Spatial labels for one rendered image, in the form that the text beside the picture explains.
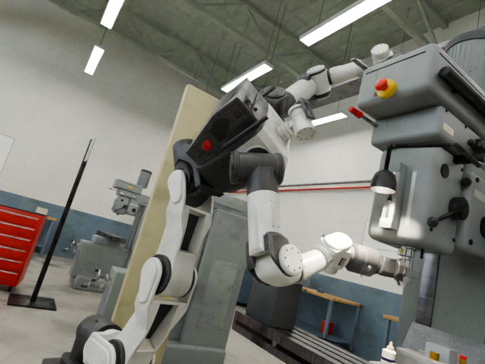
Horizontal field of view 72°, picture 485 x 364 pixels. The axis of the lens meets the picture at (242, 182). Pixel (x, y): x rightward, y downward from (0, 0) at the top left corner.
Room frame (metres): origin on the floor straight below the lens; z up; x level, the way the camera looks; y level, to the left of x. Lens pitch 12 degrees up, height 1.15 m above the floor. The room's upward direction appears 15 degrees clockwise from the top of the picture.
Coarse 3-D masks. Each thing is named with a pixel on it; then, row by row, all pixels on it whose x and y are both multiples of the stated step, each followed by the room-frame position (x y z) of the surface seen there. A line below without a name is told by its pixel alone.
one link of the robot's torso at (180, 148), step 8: (176, 144) 1.35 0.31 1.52; (184, 144) 1.30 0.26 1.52; (176, 152) 1.32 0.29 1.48; (184, 152) 1.29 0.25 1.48; (176, 160) 1.32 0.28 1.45; (184, 160) 1.28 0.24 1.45; (192, 160) 1.24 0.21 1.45; (200, 176) 1.20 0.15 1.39; (200, 184) 1.19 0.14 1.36; (208, 184) 1.22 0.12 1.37; (192, 192) 1.25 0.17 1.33; (200, 192) 1.24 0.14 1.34; (208, 192) 1.25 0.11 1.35; (216, 192) 1.25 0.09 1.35; (192, 200) 1.28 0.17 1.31; (200, 200) 1.29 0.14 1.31
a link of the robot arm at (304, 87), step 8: (312, 72) 1.26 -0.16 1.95; (320, 72) 1.25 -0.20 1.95; (304, 80) 1.27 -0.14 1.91; (312, 80) 1.28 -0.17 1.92; (288, 88) 1.26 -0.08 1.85; (296, 88) 1.25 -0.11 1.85; (304, 88) 1.26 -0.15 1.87; (312, 88) 1.28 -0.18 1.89; (296, 96) 1.24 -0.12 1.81; (304, 96) 1.27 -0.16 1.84; (312, 96) 1.31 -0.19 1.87; (328, 96) 1.32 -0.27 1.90
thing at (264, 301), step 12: (252, 288) 1.60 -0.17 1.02; (264, 288) 1.50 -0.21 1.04; (276, 288) 1.42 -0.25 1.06; (288, 288) 1.43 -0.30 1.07; (300, 288) 1.45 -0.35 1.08; (252, 300) 1.57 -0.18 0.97; (264, 300) 1.48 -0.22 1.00; (276, 300) 1.41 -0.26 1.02; (288, 300) 1.44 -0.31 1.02; (252, 312) 1.55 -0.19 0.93; (264, 312) 1.46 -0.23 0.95; (276, 312) 1.42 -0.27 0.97; (288, 312) 1.44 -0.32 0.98; (276, 324) 1.42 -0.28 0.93; (288, 324) 1.45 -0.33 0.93
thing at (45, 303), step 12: (84, 156) 4.31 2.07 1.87; (72, 192) 4.31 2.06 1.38; (60, 228) 4.31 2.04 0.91; (48, 252) 4.31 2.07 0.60; (48, 264) 4.33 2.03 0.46; (36, 288) 4.31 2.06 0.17; (12, 300) 4.13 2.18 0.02; (24, 300) 4.24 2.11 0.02; (36, 300) 4.37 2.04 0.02; (48, 300) 4.51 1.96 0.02
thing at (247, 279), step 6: (246, 264) 8.38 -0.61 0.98; (246, 270) 8.40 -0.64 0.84; (246, 276) 8.42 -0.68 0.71; (252, 276) 8.50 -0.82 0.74; (246, 282) 8.44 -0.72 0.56; (252, 282) 8.52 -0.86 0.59; (240, 288) 8.38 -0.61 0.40; (246, 288) 8.46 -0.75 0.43; (240, 294) 8.40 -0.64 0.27; (246, 294) 8.48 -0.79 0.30; (240, 300) 8.42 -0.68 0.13; (246, 300) 8.50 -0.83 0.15
